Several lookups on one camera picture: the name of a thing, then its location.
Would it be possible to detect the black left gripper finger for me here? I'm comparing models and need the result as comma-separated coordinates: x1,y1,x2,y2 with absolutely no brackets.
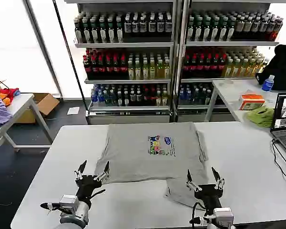
73,160,88,180
93,161,111,183

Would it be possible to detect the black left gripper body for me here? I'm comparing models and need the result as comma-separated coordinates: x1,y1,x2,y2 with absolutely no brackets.
75,175,106,203

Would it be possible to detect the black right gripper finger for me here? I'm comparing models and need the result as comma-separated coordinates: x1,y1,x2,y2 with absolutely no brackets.
211,167,225,190
185,169,203,191

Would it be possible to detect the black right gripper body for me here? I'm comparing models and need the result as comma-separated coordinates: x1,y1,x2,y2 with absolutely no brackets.
194,184,224,211

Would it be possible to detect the grey printed t-shirt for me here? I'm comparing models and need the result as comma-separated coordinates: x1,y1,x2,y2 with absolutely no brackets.
94,122,210,208

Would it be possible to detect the white paper sheet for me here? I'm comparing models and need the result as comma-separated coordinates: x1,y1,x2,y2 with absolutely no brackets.
67,106,81,116

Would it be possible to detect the green cloth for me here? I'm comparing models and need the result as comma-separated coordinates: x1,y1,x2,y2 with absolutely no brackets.
246,106,276,128

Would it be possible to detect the large open cardboard box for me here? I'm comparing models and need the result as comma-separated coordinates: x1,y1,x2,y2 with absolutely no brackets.
15,93,61,124

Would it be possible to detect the orange tissue box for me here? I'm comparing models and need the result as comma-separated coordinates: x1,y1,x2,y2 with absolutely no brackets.
238,93,266,111

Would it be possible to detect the white side table with laptop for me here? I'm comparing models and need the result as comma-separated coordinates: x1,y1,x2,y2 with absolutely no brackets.
204,78,286,131

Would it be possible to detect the grey laptop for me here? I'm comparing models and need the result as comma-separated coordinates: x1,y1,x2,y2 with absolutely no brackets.
269,92,286,161

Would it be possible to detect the white side table with clothes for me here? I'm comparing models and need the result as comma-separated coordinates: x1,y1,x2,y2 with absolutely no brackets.
0,93,53,158

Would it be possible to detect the purple cloth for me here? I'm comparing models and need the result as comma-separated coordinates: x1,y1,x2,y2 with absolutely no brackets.
0,96,14,125

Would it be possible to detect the orange cloth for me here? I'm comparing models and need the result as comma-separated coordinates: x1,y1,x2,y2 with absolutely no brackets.
0,93,13,107

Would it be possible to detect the red cloth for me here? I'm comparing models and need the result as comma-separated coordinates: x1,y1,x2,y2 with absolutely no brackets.
0,87,20,97

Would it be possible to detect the blue plastic bottle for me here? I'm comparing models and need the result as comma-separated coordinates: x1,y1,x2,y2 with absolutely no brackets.
262,74,276,92

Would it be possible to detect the black leaning pole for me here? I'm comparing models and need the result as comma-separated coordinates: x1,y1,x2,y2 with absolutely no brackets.
52,0,89,125

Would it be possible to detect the narrow steel shelf with bottles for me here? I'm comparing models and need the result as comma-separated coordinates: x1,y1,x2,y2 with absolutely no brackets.
64,0,176,125

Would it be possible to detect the black bag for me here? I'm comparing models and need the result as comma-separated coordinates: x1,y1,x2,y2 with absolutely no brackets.
255,43,286,91

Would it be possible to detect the wide steel shelf with bottles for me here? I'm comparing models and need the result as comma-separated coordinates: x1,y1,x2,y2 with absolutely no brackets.
175,0,285,123

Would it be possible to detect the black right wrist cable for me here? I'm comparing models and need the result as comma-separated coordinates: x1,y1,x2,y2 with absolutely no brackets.
189,201,207,226

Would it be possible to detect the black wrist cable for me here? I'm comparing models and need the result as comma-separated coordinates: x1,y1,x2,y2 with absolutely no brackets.
40,202,62,212
189,201,207,226

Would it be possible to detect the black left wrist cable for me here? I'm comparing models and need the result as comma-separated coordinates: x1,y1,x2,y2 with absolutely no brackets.
40,202,62,212

